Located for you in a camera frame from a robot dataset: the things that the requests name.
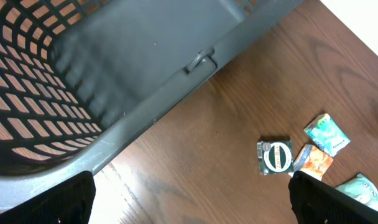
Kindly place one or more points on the dark green balm box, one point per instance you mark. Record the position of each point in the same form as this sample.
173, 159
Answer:
275, 157

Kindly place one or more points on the grey plastic shopping basket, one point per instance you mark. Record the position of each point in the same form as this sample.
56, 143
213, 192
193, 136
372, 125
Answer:
81, 80

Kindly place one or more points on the teal tissue packet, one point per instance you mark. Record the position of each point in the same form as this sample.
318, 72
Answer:
326, 134

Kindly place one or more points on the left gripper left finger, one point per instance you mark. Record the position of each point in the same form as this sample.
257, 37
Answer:
69, 202

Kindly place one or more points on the orange tissue packet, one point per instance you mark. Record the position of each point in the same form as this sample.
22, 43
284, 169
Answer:
312, 161

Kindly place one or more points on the light green pouch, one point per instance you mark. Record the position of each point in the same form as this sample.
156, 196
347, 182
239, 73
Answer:
361, 189

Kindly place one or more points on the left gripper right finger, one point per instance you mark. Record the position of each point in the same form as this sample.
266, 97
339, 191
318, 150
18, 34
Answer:
316, 202

